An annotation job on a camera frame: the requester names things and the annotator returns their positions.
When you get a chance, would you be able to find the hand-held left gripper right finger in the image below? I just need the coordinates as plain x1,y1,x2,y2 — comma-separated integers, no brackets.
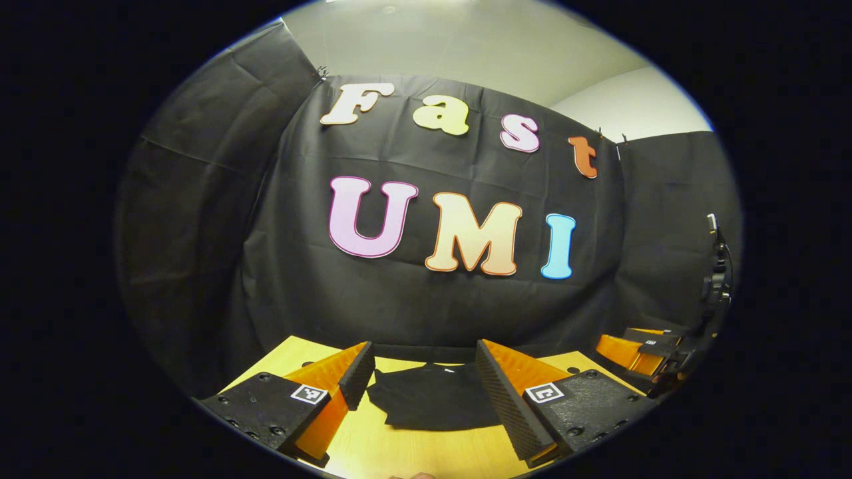
475,338,656,466

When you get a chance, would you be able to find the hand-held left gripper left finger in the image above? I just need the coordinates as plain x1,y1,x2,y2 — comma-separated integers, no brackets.
198,341,376,466

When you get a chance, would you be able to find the black button shirt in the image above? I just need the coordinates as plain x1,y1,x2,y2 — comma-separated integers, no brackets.
366,363,505,432

